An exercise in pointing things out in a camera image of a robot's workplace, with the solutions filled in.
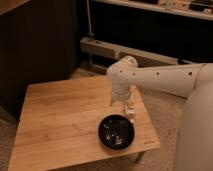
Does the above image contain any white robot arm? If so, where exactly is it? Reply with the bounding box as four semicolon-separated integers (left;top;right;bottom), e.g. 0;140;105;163
107;56;213;171

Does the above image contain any wooden table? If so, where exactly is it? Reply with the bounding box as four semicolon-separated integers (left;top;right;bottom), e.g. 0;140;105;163
8;76;160;171

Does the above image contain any wooden shelf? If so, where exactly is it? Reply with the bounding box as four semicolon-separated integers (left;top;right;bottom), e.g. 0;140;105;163
94;0;213;21

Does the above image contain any metal pole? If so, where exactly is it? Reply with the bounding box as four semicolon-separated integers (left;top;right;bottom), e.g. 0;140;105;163
86;0;94;41

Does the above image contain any small white bottle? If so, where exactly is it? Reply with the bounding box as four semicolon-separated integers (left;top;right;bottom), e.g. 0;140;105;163
124;102;135;124

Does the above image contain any black flat object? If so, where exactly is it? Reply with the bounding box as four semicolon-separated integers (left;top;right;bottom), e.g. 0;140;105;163
177;58;198;65

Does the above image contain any grey metal beam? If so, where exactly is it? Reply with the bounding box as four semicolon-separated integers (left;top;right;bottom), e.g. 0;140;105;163
80;37;178;66

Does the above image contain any black ceramic bowl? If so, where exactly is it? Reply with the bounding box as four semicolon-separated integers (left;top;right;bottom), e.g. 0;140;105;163
98;115;135;150

